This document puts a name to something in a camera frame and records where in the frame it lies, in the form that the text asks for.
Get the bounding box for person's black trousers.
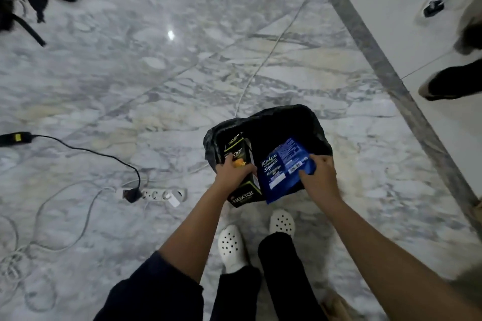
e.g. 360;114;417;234
209;232;328;321

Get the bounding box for black power adapter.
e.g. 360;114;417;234
0;131;35;147

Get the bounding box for person's white right clog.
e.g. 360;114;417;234
269;209;296;239

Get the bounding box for person's right hand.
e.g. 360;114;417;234
298;154;342;213

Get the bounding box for black plug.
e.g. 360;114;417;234
123;188;144;204
422;0;446;19

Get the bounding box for person's white clog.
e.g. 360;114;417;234
269;209;296;239
217;224;249;274

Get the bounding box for blue snack bag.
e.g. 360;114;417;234
257;138;317;205

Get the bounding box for person's white left clog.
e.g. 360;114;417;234
217;224;249;274

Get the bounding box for person's left hand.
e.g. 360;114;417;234
213;153;259;196

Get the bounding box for black snack carton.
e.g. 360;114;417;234
223;137;263;209

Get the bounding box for black cable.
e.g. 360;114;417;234
32;134;143;192

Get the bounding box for person's left forearm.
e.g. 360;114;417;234
158;186;231;284

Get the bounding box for person's right forearm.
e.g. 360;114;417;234
319;198;482;321

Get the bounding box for person's navy shirt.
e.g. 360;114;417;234
93;251;204;321

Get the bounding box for black trash bag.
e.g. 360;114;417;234
203;104;334;206

